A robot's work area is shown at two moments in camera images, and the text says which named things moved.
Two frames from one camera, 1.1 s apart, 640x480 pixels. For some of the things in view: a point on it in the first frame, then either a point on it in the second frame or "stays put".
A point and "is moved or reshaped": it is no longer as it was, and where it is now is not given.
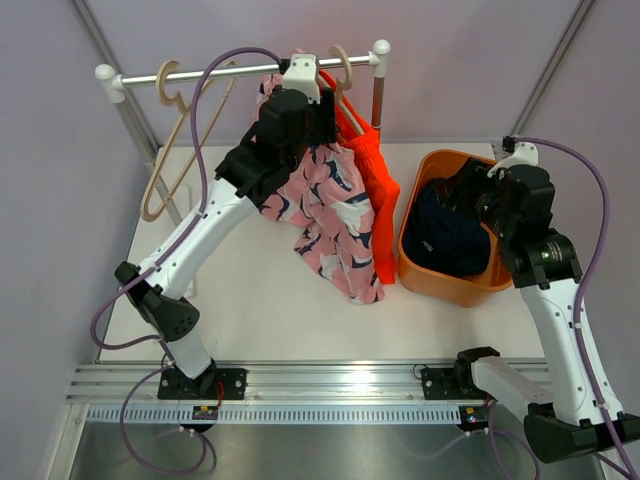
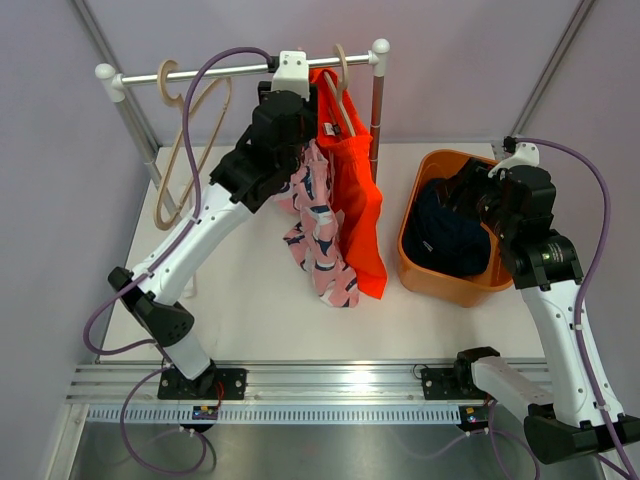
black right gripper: (473, 176) stays put
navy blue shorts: (442, 237) stays put
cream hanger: (178, 97) is moved or reshaped
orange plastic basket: (459, 290) stays put
